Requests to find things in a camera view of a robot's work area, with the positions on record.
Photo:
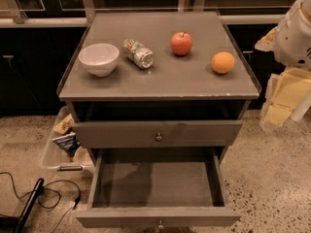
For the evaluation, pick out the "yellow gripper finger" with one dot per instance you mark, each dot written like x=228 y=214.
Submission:
x=283 y=94
x=267 y=42

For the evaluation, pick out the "grey drawer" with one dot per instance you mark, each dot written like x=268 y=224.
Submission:
x=156 y=134
x=169 y=187

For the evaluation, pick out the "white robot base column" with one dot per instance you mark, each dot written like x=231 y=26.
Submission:
x=302 y=108

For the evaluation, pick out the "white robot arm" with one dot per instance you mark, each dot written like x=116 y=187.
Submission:
x=293 y=37

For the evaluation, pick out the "grey wooden drawer cabinet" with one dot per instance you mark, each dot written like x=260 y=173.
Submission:
x=175 y=87

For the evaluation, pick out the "grey top drawer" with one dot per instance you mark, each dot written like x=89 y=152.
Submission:
x=156 y=134

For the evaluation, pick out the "orange fruit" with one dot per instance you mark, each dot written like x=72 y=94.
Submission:
x=223 y=62

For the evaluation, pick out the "red apple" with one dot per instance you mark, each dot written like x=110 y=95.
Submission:
x=181 y=43

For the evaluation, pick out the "silver green soda can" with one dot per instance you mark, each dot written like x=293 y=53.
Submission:
x=139 y=54

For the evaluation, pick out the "white ceramic bowl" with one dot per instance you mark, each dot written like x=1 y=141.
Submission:
x=99 y=59

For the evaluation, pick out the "tan snack packet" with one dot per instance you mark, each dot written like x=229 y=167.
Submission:
x=64 y=126

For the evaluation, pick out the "dark blue snack bag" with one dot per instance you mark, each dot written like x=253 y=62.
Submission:
x=68 y=143

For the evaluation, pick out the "clear plastic storage bin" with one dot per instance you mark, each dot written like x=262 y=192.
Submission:
x=56 y=159

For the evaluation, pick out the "black flat stand base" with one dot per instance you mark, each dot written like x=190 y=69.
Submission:
x=15 y=224

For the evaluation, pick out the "metal railing frame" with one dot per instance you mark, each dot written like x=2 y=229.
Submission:
x=80 y=13

